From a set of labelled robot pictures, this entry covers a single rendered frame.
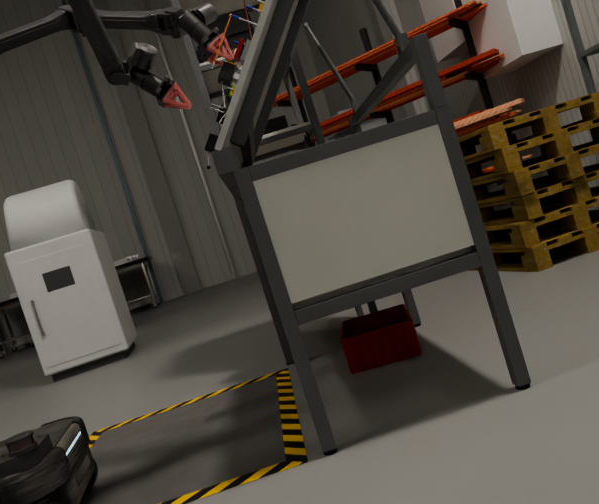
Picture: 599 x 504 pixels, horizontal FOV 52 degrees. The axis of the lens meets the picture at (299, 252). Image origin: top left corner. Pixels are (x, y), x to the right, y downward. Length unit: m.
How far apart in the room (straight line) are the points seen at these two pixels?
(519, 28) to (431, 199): 3.68
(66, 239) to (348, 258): 3.71
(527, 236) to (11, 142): 9.59
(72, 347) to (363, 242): 3.78
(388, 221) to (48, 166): 10.04
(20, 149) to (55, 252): 6.56
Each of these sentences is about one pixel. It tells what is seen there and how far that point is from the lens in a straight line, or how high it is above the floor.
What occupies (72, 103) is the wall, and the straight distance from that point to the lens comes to 11.55.
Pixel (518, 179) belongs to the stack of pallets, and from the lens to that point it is 3.36.
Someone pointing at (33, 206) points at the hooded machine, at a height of 1.38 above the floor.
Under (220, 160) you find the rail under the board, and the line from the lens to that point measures 1.62.
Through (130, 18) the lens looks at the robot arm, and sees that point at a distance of 2.16.
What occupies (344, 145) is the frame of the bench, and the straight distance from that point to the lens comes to 1.64.
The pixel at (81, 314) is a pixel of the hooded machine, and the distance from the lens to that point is 5.11.
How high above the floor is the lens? 0.62
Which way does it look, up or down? 3 degrees down
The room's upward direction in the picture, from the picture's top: 18 degrees counter-clockwise
